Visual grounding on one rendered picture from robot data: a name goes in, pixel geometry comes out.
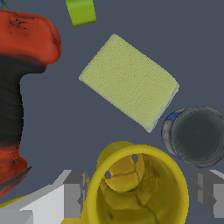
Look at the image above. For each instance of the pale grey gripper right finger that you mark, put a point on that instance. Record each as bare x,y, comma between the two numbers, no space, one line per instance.
210,192

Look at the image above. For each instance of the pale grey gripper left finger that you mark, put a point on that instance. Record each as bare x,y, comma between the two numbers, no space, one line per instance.
43,201

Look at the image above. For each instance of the blue labelled metal can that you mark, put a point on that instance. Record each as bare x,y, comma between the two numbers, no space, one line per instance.
198,137

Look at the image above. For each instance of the yellow mug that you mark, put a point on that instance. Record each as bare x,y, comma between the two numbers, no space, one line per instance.
140,186

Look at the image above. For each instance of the red and black power drill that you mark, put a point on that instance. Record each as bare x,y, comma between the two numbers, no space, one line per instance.
17,87

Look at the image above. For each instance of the pale yellow-green sponge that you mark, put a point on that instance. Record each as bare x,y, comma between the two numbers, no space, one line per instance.
128,81

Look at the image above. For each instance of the lime green block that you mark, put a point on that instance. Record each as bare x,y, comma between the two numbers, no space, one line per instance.
81,11

